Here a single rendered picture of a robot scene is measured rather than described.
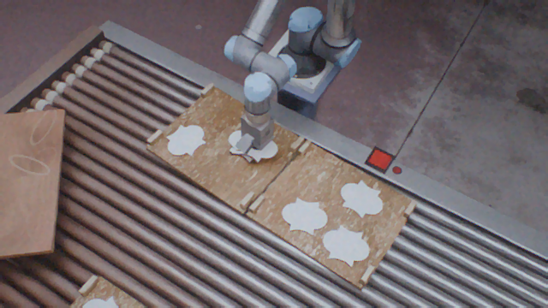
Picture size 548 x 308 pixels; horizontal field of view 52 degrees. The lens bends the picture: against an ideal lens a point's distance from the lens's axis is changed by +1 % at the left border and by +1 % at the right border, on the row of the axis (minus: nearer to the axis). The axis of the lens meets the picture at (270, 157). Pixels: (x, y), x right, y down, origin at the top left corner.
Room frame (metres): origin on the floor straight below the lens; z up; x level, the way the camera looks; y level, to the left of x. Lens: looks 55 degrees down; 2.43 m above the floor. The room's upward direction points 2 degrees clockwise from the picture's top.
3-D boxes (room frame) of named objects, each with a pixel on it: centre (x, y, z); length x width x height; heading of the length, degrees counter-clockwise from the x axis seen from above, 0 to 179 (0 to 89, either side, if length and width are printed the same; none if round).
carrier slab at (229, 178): (1.08, 0.15, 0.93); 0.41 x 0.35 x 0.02; 55
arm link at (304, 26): (1.51, -0.11, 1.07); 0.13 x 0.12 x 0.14; 55
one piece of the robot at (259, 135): (1.04, 0.06, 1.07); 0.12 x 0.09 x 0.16; 141
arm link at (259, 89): (1.06, 0.04, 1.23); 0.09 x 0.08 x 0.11; 145
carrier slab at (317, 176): (0.85, -0.20, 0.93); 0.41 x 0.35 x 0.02; 57
